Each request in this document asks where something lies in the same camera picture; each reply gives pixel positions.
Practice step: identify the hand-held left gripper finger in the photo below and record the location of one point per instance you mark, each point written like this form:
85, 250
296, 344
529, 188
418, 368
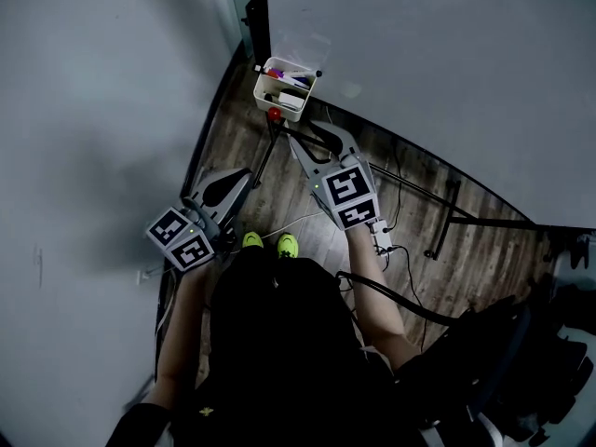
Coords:
239, 198
195, 191

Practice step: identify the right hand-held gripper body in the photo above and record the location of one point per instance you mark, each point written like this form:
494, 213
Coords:
349, 189

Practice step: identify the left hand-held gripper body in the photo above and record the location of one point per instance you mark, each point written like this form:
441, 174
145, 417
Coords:
191, 249

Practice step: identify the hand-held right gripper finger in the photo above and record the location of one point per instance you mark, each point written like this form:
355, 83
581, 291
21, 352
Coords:
349, 142
305, 163

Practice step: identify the white board eraser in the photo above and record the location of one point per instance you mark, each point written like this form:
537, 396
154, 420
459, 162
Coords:
291, 100

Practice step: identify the person's left forearm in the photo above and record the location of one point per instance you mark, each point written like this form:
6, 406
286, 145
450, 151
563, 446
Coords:
179, 333

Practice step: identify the person's right forearm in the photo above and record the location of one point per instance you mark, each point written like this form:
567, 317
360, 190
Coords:
382, 305

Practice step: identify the whiteboard on black stand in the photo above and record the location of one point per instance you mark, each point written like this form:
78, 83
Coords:
442, 63

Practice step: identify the person's left neon shoe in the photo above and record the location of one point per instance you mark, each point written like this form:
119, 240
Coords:
253, 240

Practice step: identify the person's neon shoe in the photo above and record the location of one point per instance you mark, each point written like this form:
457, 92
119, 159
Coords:
288, 246
253, 240

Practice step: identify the white plastic storage tray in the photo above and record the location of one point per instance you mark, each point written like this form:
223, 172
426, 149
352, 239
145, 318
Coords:
293, 117

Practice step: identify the red round magnet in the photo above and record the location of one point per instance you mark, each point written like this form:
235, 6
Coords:
275, 113

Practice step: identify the white power strip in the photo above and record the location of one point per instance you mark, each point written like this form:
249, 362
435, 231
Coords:
383, 238

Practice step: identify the person's right neon shoe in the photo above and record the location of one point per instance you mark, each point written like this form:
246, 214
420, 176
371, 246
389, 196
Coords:
288, 246

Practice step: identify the blue marker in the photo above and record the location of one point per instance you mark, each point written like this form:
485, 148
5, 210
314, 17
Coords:
300, 82

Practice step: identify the white marker with black caps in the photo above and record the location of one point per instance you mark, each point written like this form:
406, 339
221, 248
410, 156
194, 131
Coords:
291, 71

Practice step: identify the person's black shirt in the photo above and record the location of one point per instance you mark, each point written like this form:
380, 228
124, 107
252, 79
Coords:
274, 356

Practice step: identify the frosted glass door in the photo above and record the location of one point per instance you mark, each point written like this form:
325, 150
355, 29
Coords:
239, 7

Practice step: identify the black equipment bag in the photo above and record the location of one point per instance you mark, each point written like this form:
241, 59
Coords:
465, 366

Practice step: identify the black office chair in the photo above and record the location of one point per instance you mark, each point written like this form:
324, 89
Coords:
559, 366

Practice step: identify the white wall plug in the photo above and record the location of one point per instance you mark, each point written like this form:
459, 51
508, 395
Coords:
143, 277

